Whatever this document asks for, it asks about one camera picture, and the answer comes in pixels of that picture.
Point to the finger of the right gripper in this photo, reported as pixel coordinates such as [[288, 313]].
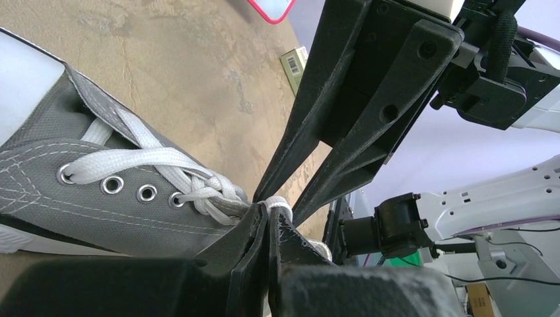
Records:
[[330, 54], [393, 70]]

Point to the pink framed whiteboard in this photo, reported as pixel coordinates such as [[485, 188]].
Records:
[[272, 11]]

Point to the grey canvas sneaker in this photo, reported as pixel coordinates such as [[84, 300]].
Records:
[[51, 115]]

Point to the white shoelace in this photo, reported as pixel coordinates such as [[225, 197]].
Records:
[[207, 192]]

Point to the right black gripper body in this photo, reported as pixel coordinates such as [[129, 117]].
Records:
[[490, 80]]

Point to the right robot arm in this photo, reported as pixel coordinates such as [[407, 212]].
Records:
[[401, 225]]

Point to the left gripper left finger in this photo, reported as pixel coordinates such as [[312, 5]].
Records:
[[223, 280]]

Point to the small white green box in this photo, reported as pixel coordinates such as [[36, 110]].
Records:
[[293, 63]]

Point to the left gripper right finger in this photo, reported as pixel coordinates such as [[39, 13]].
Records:
[[303, 283]]

